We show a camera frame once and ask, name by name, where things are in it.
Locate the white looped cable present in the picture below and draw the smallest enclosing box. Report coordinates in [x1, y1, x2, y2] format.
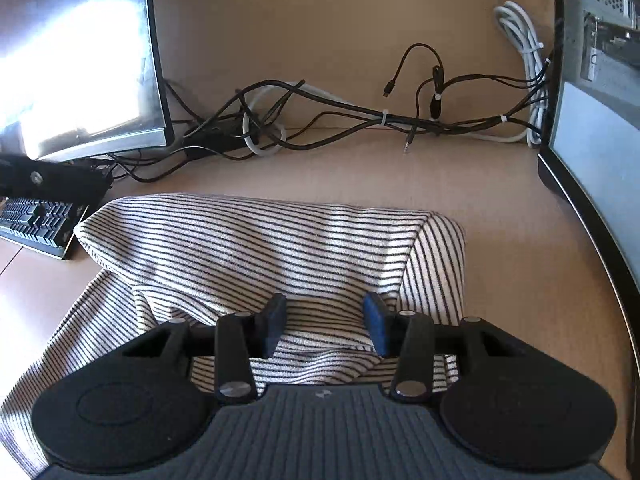
[241, 84, 351, 157]

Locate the black cable bundle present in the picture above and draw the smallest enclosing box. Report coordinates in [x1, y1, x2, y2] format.
[100, 42, 553, 186]

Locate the white coiled cable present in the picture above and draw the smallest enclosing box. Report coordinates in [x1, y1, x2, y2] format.
[492, 1, 548, 147]

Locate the lit monitor on right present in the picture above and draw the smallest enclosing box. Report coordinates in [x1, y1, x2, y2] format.
[536, 0, 640, 366]

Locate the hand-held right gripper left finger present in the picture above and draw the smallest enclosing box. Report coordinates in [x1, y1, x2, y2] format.
[120, 291, 288, 404]

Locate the black keyboard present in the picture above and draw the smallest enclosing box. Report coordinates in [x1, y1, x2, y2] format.
[0, 195, 92, 261]

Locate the curved black monitor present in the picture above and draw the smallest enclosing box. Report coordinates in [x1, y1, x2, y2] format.
[0, 0, 176, 163]

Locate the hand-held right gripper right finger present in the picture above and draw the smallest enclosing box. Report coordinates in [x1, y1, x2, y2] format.
[362, 291, 527, 404]

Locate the striped long-sleeve shirt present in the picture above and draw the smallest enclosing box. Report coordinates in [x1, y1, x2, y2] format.
[0, 192, 471, 480]

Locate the black rectangular device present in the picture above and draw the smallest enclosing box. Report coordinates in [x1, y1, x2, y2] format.
[0, 154, 115, 202]

